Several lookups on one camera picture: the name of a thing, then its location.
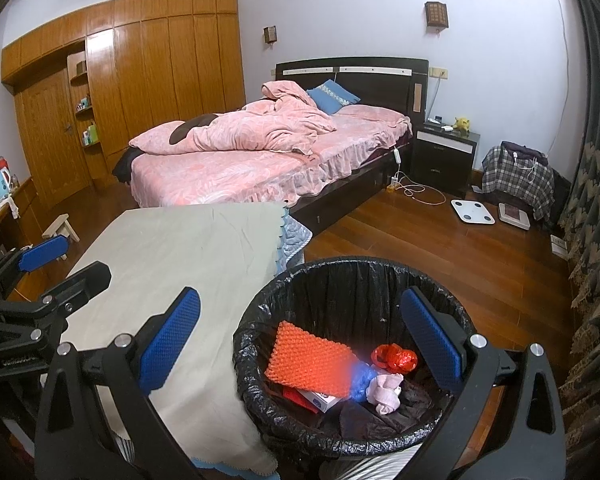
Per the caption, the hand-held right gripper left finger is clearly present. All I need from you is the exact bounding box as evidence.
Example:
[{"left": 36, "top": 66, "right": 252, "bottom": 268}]
[{"left": 34, "top": 286, "right": 206, "bottom": 480}]

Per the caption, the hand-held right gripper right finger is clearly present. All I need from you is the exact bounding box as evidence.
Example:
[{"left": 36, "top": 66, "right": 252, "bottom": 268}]
[{"left": 399, "top": 286, "right": 567, "bottom": 480}]

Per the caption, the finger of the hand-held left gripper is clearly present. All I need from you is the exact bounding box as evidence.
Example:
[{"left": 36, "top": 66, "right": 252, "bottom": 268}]
[
  {"left": 0, "top": 261, "right": 112, "bottom": 332},
  {"left": 0, "top": 234, "right": 72, "bottom": 306}
]

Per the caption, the red plastic bag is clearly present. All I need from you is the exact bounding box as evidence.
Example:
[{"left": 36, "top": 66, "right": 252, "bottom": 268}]
[{"left": 371, "top": 343, "right": 418, "bottom": 373}]

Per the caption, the pink cloth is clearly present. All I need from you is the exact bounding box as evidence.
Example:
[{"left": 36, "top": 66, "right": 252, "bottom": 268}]
[{"left": 369, "top": 372, "right": 403, "bottom": 415}]

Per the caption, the blue plastic bag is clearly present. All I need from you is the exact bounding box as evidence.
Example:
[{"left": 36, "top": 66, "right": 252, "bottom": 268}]
[{"left": 347, "top": 360, "right": 381, "bottom": 403}]

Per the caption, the trash bin with black bag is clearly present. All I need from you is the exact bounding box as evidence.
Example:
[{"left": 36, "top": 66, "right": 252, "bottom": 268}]
[{"left": 231, "top": 256, "right": 478, "bottom": 480}]

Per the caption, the white paper box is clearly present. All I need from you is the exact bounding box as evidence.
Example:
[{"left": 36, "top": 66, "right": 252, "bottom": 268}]
[{"left": 300, "top": 387, "right": 341, "bottom": 413}]

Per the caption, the orange knitted pad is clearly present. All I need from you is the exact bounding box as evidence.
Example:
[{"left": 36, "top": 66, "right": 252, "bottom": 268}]
[{"left": 265, "top": 321, "right": 353, "bottom": 397}]

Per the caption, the red cloth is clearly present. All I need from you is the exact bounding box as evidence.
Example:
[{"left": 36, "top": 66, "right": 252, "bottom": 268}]
[{"left": 281, "top": 385, "right": 313, "bottom": 411}]

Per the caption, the small wooden stool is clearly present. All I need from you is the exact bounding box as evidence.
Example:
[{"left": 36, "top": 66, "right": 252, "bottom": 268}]
[{"left": 42, "top": 214, "right": 79, "bottom": 260}]

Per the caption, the wooden desk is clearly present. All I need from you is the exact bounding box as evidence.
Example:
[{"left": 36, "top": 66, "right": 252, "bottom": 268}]
[{"left": 0, "top": 176, "right": 36, "bottom": 281}]

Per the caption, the dark cloth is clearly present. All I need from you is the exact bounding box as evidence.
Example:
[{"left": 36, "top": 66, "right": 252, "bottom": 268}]
[{"left": 111, "top": 147, "right": 143, "bottom": 183}]

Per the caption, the white bathroom scale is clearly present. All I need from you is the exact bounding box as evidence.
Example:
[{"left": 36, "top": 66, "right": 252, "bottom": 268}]
[{"left": 451, "top": 199, "right": 496, "bottom": 225}]

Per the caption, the red-topped scale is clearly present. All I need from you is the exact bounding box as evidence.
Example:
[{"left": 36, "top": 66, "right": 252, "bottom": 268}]
[{"left": 497, "top": 202, "right": 532, "bottom": 231}]

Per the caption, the blue quilted mat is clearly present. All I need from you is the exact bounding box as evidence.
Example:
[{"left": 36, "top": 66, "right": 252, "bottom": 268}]
[{"left": 275, "top": 212, "right": 313, "bottom": 271}]

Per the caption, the pink bedsheet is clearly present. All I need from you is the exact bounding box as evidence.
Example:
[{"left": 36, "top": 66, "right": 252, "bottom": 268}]
[{"left": 128, "top": 107, "right": 413, "bottom": 208}]

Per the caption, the dark nightstand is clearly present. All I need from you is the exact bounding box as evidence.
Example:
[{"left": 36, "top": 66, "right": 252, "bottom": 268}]
[{"left": 411, "top": 122, "right": 482, "bottom": 198}]

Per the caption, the plaid cloth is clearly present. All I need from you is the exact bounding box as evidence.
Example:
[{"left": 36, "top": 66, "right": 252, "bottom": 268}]
[{"left": 481, "top": 146, "right": 556, "bottom": 221}]

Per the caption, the pink quilt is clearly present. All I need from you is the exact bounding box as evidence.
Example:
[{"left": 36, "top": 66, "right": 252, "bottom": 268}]
[{"left": 128, "top": 81, "right": 337, "bottom": 157}]

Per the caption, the wooden wardrobe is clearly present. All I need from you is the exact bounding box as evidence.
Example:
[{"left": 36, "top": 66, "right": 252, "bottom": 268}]
[{"left": 1, "top": 0, "right": 246, "bottom": 206}]

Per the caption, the pink pillow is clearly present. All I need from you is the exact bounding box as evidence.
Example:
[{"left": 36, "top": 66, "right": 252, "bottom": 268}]
[{"left": 336, "top": 105, "right": 411, "bottom": 126}]

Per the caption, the patterned dark curtain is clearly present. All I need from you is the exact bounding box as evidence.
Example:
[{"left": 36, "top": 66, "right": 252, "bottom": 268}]
[{"left": 555, "top": 0, "right": 600, "bottom": 480}]

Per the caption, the blue pillow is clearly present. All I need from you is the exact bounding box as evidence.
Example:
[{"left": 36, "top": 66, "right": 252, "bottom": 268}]
[{"left": 306, "top": 80, "right": 358, "bottom": 114}]

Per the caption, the dark wooden bed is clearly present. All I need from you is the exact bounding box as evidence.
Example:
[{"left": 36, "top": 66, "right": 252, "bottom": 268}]
[{"left": 112, "top": 56, "right": 430, "bottom": 238}]

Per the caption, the large wall lamp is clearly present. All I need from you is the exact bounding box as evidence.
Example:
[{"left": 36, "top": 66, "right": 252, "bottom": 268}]
[{"left": 425, "top": 1, "right": 449, "bottom": 31}]

